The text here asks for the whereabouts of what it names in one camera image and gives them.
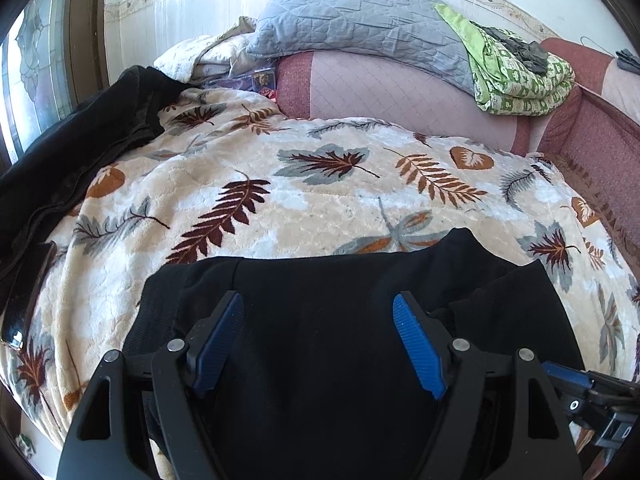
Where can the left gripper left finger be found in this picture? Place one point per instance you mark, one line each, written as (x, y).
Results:
(109, 438)

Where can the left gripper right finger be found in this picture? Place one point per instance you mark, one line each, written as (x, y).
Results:
(499, 416)

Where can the black pants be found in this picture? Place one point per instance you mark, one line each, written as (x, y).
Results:
(318, 384)

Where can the dark cloth on sofa arm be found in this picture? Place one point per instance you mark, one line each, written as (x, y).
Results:
(628, 62)

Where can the black smartphone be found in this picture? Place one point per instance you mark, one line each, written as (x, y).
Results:
(24, 289)

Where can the black garment pile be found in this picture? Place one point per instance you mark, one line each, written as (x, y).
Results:
(57, 169)

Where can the leaf pattern fleece blanket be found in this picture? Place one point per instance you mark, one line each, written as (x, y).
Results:
(230, 175)

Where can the green patterned folded cloth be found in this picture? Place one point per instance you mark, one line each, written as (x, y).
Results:
(502, 84)

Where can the dark grey cloth on green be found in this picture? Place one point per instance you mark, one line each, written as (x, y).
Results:
(530, 54)

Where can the white patterned cloth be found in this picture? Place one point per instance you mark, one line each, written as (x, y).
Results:
(209, 57)

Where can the grey quilted pillow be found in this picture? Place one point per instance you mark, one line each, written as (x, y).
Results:
(406, 31)

